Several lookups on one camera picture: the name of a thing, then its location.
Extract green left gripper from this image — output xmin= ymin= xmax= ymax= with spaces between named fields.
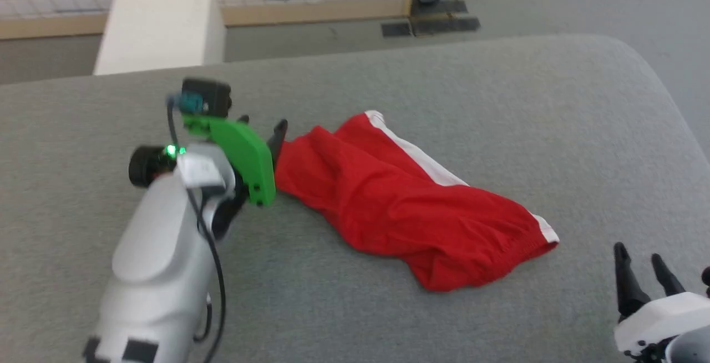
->
xmin=183 ymin=115 xmax=288 ymax=206

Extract red shorts with white stripes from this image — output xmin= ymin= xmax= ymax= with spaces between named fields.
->
xmin=273 ymin=110 xmax=560 ymax=293

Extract white rectangular box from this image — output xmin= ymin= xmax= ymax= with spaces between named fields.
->
xmin=93 ymin=0 xmax=227 ymax=76

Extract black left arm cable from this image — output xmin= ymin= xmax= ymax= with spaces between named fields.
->
xmin=166 ymin=92 xmax=227 ymax=363

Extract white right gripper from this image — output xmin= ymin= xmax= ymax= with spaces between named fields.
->
xmin=613 ymin=243 xmax=710 ymax=361

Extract grey fabric sofa cushion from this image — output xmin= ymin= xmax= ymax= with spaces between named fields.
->
xmin=0 ymin=34 xmax=710 ymax=363

